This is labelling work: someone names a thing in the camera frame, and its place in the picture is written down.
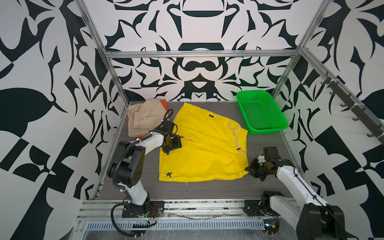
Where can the black wall hook rack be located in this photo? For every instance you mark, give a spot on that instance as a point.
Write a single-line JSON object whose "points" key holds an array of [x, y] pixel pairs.
{"points": [[350, 102]]}

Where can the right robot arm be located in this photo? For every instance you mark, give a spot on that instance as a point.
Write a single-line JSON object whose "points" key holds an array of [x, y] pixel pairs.
{"points": [[312, 217]]}

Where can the beige shorts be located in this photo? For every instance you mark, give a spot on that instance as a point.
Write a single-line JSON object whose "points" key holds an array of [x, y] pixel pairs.
{"points": [[144, 117]]}

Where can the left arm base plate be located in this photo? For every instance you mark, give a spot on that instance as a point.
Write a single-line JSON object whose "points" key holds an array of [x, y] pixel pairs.
{"points": [[150, 209]]}

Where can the white cable duct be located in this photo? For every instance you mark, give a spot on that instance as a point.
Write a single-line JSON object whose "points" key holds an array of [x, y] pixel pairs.
{"points": [[189, 224]]}

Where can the orange shorts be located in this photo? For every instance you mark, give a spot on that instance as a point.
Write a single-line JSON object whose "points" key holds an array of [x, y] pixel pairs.
{"points": [[164, 103]]}

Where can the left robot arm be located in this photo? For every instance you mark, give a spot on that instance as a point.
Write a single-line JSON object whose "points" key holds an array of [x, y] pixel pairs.
{"points": [[127, 164]]}

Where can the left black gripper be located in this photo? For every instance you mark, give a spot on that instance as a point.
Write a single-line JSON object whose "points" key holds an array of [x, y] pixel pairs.
{"points": [[178, 144]]}

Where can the right aluminium frame post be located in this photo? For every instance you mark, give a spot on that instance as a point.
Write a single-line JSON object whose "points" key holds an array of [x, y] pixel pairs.
{"points": [[318, 17]]}

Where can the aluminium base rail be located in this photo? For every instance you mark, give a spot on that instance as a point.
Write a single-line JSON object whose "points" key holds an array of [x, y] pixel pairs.
{"points": [[189, 208]]}

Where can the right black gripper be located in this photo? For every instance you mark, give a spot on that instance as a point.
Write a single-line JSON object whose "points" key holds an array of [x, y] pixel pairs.
{"points": [[251, 168]]}

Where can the green plastic basket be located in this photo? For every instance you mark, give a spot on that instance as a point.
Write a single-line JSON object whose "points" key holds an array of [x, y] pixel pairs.
{"points": [[260, 112]]}

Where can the left aluminium frame post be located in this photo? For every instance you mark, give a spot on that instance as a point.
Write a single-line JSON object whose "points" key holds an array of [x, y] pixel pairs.
{"points": [[98, 73]]}

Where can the aluminium frame crossbar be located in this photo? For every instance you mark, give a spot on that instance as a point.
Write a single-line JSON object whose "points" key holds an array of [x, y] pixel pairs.
{"points": [[200, 54]]}

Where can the aluminium frame post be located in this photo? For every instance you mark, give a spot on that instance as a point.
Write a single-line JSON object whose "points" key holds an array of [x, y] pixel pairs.
{"points": [[318, 17], [98, 73]]}

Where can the yellow shorts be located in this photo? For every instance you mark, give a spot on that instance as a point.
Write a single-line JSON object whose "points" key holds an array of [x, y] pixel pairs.
{"points": [[213, 148]]}

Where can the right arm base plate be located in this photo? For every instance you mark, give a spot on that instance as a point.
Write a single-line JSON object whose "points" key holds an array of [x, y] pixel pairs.
{"points": [[256, 208]]}

